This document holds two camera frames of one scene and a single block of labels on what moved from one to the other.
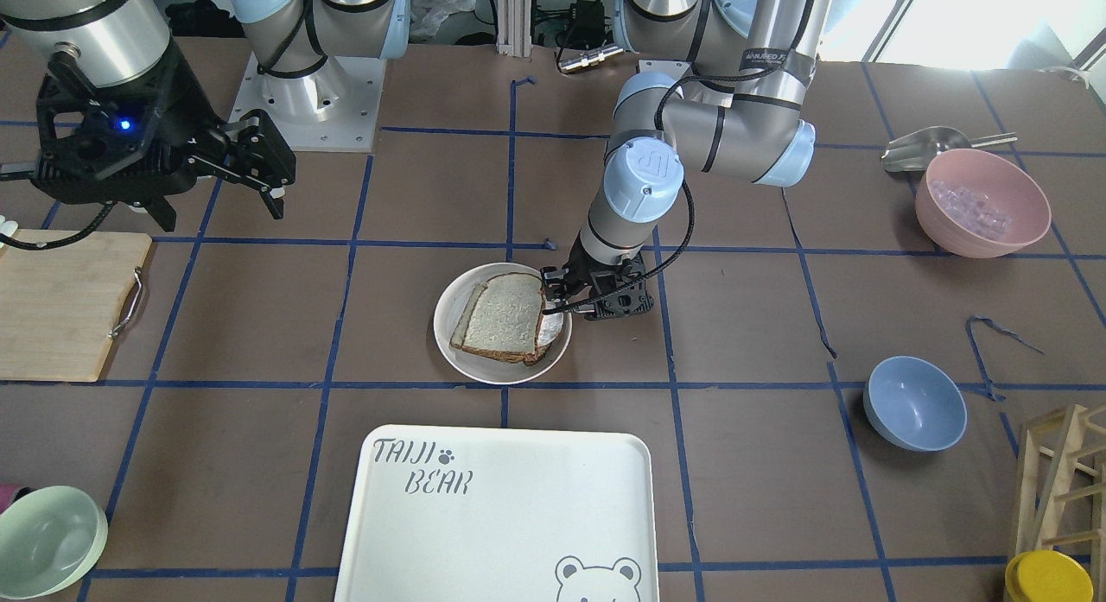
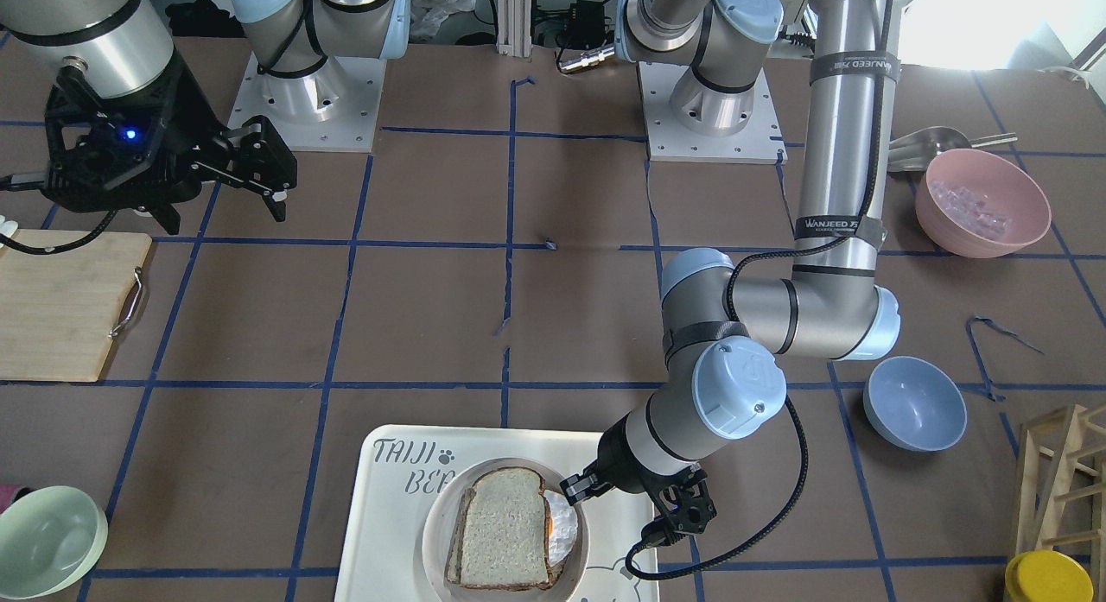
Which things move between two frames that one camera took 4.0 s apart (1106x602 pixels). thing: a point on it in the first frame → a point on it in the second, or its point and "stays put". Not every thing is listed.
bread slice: x=464 y=318 → x=452 y=569
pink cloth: x=8 y=494 stays put
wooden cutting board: x=62 y=308 stays put
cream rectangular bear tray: x=498 y=513 stays put
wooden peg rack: x=1061 y=487 stays put
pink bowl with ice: x=978 y=204 stays put
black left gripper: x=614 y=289 → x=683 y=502
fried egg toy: x=549 y=326 → x=562 y=525
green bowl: x=51 y=538 stays put
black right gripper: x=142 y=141 stays put
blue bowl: x=915 y=404 stays put
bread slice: x=505 y=319 → x=506 y=532
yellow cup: x=1045 y=575 stays put
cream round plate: x=490 y=325 → x=437 y=529
